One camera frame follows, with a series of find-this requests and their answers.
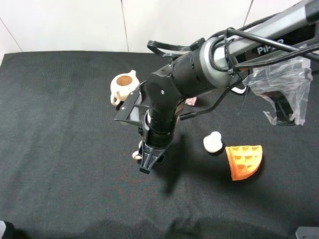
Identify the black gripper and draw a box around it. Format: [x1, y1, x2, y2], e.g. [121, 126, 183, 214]
[140, 109, 177, 174]

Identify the beige ceramic cup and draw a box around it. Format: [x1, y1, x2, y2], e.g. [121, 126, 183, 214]
[132, 140, 143, 160]

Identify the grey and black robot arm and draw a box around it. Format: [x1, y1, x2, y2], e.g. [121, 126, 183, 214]
[140, 0, 319, 174]

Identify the glass bottle of pink pills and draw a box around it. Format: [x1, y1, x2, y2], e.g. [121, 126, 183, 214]
[185, 97, 197, 107]

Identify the beige ceramic teapot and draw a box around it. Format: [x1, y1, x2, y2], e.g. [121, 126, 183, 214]
[110, 70, 140, 106]

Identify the orange waffle wedge toy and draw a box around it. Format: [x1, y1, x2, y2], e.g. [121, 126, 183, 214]
[225, 145, 263, 181]

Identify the black table cloth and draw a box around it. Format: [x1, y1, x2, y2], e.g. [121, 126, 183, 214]
[0, 51, 319, 239]

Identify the black and white eraser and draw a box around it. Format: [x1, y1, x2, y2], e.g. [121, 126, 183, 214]
[231, 84, 247, 95]

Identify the clear plastic wrap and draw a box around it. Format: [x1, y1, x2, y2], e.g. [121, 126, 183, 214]
[243, 57, 313, 125]

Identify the grey device bottom right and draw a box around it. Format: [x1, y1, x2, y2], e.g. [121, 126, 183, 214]
[296, 227, 319, 239]

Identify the grey device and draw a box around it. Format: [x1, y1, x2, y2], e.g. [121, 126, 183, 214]
[296, 227, 319, 239]
[0, 221, 6, 239]

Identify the grey device bottom left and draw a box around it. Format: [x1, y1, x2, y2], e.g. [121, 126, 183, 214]
[0, 221, 6, 239]

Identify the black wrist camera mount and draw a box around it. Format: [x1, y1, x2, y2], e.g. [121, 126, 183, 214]
[114, 81, 149, 127]

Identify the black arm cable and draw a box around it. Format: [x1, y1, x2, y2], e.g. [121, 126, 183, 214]
[147, 12, 319, 120]

